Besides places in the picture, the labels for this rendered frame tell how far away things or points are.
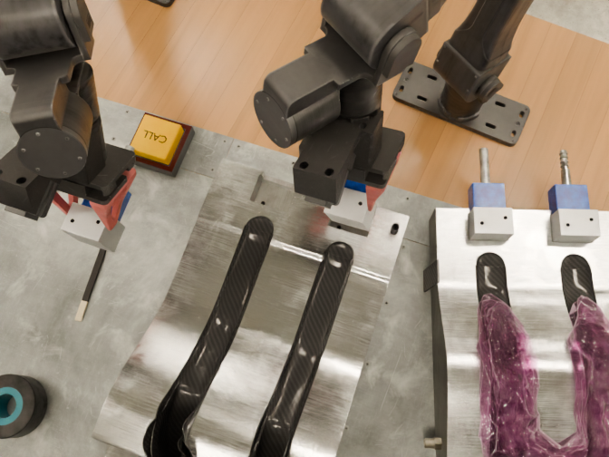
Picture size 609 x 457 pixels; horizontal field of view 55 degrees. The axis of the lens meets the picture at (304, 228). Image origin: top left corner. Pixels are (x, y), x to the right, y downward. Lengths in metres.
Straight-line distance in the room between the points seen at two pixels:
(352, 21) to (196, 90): 0.49
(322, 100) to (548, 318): 0.41
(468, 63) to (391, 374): 0.41
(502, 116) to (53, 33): 0.63
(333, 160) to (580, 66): 0.58
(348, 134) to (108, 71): 0.55
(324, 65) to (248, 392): 0.37
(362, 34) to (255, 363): 0.40
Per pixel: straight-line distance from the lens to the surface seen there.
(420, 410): 0.81
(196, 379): 0.71
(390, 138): 0.64
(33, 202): 0.60
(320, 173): 0.53
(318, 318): 0.73
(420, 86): 0.94
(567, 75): 1.02
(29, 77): 0.58
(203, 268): 0.75
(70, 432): 0.87
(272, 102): 0.52
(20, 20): 0.57
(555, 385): 0.75
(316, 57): 0.53
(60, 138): 0.54
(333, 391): 0.70
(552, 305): 0.80
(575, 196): 0.85
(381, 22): 0.50
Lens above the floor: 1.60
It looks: 72 degrees down
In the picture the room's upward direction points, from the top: 8 degrees counter-clockwise
